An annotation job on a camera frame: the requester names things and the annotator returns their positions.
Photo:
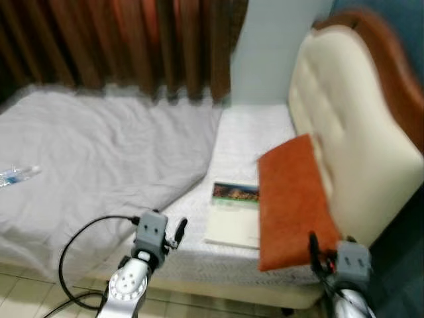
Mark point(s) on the cream bed base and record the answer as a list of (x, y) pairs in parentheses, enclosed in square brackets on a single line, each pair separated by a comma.
[(218, 293)]

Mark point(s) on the white patterned mattress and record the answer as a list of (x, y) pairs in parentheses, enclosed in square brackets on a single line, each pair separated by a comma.
[(248, 146)]

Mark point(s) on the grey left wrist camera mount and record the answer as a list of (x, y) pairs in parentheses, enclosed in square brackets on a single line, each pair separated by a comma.
[(151, 232)]

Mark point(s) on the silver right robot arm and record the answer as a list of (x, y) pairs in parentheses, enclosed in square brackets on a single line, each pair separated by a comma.
[(351, 306)]

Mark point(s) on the cream book with picture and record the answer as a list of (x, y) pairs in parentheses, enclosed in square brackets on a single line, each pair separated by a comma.
[(228, 224)]

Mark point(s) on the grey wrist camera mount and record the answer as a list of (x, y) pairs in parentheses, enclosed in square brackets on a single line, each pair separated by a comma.
[(151, 232), (353, 265)]

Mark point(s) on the brown red pleated curtain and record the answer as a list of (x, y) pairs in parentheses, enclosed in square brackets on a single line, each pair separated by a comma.
[(99, 40)]

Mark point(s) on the orange rectangular pillow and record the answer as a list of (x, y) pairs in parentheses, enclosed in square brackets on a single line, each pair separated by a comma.
[(291, 205)]

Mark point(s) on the clear plastic water bottle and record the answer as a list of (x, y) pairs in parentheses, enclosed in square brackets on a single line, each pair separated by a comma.
[(16, 175)]

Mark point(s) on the light grey crumpled duvet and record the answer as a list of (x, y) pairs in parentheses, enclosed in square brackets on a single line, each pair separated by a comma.
[(99, 152)]

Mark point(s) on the cream padded wooden headboard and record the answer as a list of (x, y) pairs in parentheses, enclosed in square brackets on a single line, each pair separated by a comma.
[(358, 132)]

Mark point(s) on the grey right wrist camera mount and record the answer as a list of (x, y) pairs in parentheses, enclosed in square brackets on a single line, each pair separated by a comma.
[(353, 265)]

